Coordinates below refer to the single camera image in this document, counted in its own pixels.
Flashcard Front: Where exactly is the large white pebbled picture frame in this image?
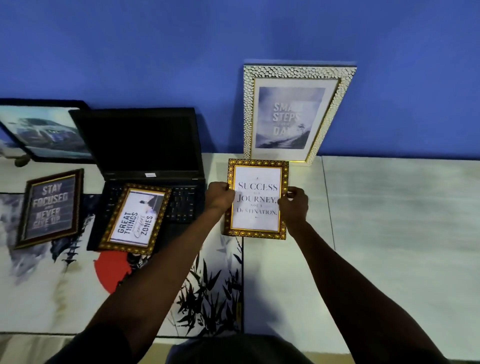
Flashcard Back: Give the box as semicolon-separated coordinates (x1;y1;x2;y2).
242;64;357;166

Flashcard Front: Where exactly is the person's right forearm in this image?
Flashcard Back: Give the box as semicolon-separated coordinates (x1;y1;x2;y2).
287;219;449;364

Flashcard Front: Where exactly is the black frame car picture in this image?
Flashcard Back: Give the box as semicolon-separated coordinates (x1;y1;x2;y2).
0;98;96;164

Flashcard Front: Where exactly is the ink painting desk mat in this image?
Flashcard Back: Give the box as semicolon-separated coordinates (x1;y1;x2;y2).
0;192;244;337

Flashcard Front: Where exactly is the black laptop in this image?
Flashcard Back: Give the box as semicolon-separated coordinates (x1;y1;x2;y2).
69;107;206;254

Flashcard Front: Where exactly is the person's left hand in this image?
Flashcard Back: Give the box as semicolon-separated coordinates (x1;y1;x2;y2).
205;181;236;211

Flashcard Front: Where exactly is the gold ornate frame white print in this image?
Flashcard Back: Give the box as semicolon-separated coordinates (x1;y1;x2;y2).
224;158;290;241

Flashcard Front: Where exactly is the person's right hand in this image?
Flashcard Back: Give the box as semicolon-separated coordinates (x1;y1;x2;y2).
277;186;309;227

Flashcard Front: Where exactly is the person's left forearm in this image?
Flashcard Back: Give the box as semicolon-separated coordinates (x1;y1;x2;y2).
80;205;227;353

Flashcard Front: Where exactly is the person's dark shirt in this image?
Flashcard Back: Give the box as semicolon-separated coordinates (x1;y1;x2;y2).
47;322;316;364

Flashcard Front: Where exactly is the dark brown frame grey print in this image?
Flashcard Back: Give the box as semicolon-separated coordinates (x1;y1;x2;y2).
14;168;85;250

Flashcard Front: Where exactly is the gold ornate frame photo print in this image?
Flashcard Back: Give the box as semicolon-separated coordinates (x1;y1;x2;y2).
98;183;172;256

